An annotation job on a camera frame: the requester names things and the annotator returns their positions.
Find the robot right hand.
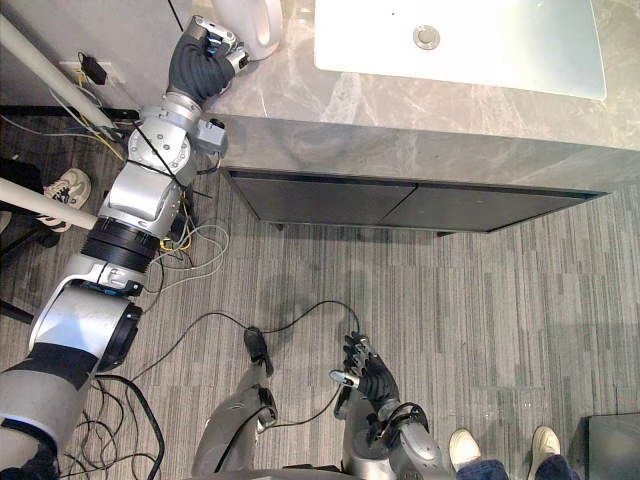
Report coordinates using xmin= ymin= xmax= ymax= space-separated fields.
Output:
xmin=329 ymin=332 xmax=401 ymax=406

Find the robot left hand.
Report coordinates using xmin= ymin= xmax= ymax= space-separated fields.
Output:
xmin=166 ymin=14 xmax=250 ymax=108

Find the white ceramic mug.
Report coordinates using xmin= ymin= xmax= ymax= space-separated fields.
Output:
xmin=212 ymin=0 xmax=282 ymax=61

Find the black plug adapter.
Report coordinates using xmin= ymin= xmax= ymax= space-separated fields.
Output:
xmin=79 ymin=53 xmax=107 ymax=85

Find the person's white shoe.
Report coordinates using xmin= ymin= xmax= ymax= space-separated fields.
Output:
xmin=529 ymin=425 xmax=562 ymax=469
xmin=448 ymin=428 xmax=482 ymax=474

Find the robot body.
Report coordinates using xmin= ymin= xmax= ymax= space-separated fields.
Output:
xmin=239 ymin=464 xmax=351 ymax=480

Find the person's leg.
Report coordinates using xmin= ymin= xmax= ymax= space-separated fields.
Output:
xmin=532 ymin=452 xmax=581 ymax=480
xmin=455 ymin=458 xmax=507 ymax=480

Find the white metal pole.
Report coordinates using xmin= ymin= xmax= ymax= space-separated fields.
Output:
xmin=0 ymin=12 xmax=115 ymax=129
xmin=0 ymin=177 xmax=97 ymax=231

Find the black floor device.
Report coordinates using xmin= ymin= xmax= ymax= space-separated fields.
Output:
xmin=168 ymin=212 xmax=190 ymax=241

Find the person's white black sneaker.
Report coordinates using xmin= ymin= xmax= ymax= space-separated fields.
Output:
xmin=34 ymin=168 xmax=93 ymax=234

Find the grey marble vanity cabinet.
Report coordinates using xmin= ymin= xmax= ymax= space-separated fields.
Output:
xmin=207 ymin=0 xmax=640 ymax=237

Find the metal sink drain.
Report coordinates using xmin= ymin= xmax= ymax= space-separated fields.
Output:
xmin=412 ymin=23 xmax=442 ymax=50

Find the dark grey box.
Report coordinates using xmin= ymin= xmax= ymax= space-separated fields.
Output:
xmin=584 ymin=414 xmax=640 ymax=480

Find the black stand base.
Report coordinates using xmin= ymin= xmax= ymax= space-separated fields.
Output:
xmin=0 ymin=227 xmax=61 ymax=324

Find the white sink basin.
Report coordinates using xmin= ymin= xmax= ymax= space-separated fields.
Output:
xmin=313 ymin=0 xmax=608 ymax=101

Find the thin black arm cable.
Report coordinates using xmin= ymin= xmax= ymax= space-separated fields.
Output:
xmin=166 ymin=0 xmax=219 ymax=199

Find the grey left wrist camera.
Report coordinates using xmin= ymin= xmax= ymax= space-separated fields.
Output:
xmin=194 ymin=118 xmax=230 ymax=154

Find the white wall socket plate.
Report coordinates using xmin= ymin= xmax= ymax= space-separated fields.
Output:
xmin=58 ymin=59 xmax=124 ymax=86

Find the thin black floor cable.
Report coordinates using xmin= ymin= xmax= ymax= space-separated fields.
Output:
xmin=132 ymin=299 xmax=361 ymax=429

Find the yellow cable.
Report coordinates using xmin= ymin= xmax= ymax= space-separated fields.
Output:
xmin=74 ymin=69 xmax=129 ymax=161

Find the pale blue cable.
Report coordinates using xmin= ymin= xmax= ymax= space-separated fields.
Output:
xmin=0 ymin=87 xmax=111 ymax=144

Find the thin white wire loop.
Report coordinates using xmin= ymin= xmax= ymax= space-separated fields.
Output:
xmin=144 ymin=223 xmax=231 ymax=301

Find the thick black floor cable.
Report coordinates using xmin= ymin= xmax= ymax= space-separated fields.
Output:
xmin=92 ymin=374 xmax=166 ymax=480

